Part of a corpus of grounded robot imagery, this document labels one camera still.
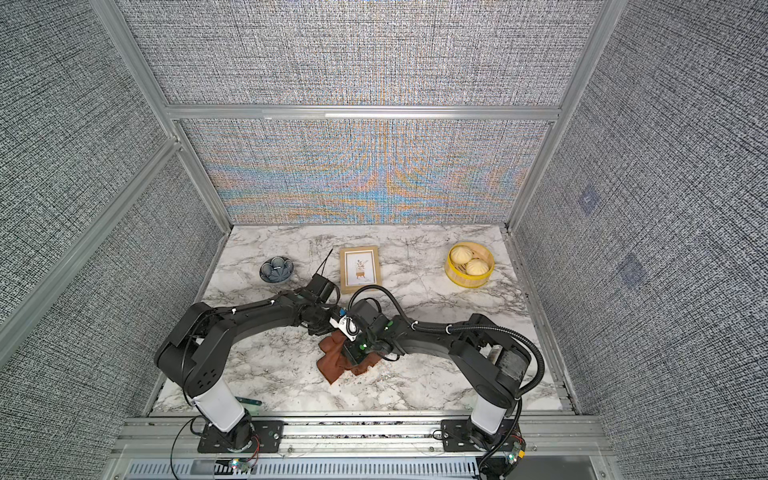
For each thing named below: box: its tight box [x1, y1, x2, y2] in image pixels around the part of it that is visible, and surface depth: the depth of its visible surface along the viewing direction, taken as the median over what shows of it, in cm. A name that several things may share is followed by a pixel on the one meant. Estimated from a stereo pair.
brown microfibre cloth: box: [317, 331, 382, 385], surface depth 83 cm
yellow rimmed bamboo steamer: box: [445, 242, 495, 288], surface depth 104 cm
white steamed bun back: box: [451, 246, 472, 265], surface depth 105 cm
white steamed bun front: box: [465, 258, 490, 276], surface depth 102 cm
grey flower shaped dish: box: [259, 256, 295, 283], surface depth 105 cm
